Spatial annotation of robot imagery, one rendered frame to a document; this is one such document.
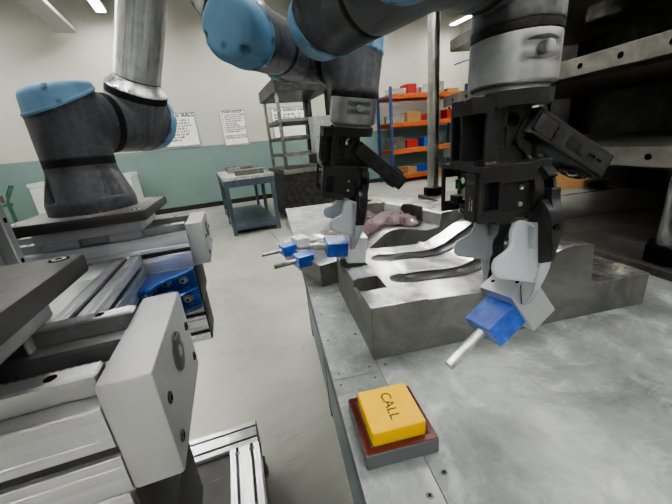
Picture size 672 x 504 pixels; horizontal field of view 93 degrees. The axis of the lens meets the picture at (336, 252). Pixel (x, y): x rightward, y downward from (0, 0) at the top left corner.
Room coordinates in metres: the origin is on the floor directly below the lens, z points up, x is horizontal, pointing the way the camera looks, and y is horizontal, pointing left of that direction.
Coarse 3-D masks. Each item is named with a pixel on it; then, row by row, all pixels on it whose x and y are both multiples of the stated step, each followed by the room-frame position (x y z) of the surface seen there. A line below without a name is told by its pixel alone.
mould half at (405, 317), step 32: (448, 256) 0.59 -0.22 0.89; (576, 256) 0.46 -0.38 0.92; (352, 288) 0.52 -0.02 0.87; (384, 288) 0.47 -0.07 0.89; (416, 288) 0.46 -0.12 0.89; (448, 288) 0.46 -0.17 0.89; (480, 288) 0.45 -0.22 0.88; (544, 288) 0.46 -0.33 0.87; (576, 288) 0.47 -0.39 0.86; (608, 288) 0.48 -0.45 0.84; (640, 288) 0.49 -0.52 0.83; (384, 320) 0.41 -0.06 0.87; (416, 320) 0.42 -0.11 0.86; (448, 320) 0.43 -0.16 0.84; (544, 320) 0.46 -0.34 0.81; (384, 352) 0.41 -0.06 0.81
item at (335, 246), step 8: (328, 240) 0.59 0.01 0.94; (336, 240) 0.59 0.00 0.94; (344, 240) 0.59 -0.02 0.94; (360, 240) 0.57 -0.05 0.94; (304, 248) 0.58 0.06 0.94; (312, 248) 0.58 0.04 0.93; (320, 248) 0.58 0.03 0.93; (328, 248) 0.57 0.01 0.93; (336, 248) 0.57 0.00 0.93; (344, 248) 0.57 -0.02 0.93; (360, 248) 0.58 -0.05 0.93; (328, 256) 0.57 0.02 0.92; (336, 256) 0.57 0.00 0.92; (344, 256) 0.58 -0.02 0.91; (352, 256) 0.58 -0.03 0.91; (360, 256) 0.58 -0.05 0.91
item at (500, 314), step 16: (496, 288) 0.33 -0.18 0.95; (512, 288) 0.31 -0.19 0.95; (480, 304) 0.34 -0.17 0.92; (496, 304) 0.32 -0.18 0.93; (512, 304) 0.31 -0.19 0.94; (528, 304) 0.30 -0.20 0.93; (544, 304) 0.31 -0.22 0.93; (480, 320) 0.31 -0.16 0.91; (496, 320) 0.30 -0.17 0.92; (512, 320) 0.30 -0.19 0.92; (528, 320) 0.30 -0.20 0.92; (480, 336) 0.31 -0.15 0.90; (496, 336) 0.29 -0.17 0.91; (464, 352) 0.30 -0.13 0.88
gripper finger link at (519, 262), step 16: (512, 224) 0.30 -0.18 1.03; (528, 224) 0.30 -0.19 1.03; (512, 240) 0.30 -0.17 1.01; (528, 240) 0.30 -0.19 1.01; (512, 256) 0.29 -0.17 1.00; (528, 256) 0.29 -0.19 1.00; (496, 272) 0.29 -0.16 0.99; (512, 272) 0.29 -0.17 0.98; (528, 272) 0.29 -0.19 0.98; (544, 272) 0.29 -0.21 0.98; (528, 288) 0.29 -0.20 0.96
